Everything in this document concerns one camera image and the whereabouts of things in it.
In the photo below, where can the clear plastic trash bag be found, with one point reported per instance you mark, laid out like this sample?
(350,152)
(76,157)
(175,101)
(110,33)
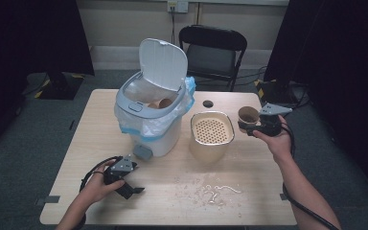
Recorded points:
(147,127)

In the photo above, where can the grey floor tape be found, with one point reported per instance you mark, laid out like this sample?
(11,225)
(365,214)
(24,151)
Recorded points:
(48,200)

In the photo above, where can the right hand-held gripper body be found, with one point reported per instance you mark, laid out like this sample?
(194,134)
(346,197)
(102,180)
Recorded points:
(270,126)

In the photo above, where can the spilled white noodles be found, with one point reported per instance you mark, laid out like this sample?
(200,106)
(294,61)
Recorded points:
(217,191)

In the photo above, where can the person's left hand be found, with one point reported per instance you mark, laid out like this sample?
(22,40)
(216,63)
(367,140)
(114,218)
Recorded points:
(97,188)

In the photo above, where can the person's right hand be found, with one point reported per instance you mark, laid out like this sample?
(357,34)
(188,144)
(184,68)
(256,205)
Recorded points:
(279,143)

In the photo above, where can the black curtain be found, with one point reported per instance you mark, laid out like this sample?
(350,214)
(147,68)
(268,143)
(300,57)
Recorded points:
(341,64)
(28,35)

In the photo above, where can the beige strainer basin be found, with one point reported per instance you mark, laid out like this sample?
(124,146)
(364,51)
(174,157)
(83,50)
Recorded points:
(209,153)

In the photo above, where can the white pedal trash can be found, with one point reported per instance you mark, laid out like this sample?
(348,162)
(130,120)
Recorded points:
(164,143)

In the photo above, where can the white wall outlet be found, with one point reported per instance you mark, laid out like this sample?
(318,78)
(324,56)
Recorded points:
(178,5)

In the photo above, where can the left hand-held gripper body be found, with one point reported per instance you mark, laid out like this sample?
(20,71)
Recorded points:
(121,166)

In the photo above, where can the black folding chair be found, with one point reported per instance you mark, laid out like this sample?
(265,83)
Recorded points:
(214,59)

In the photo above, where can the black floor box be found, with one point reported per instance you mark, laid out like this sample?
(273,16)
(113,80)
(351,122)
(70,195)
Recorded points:
(276,91)

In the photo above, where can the brown paper cup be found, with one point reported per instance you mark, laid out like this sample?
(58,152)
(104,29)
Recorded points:
(165,103)
(153,105)
(247,113)

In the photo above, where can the black stand base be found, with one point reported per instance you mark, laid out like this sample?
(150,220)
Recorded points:
(60,86)

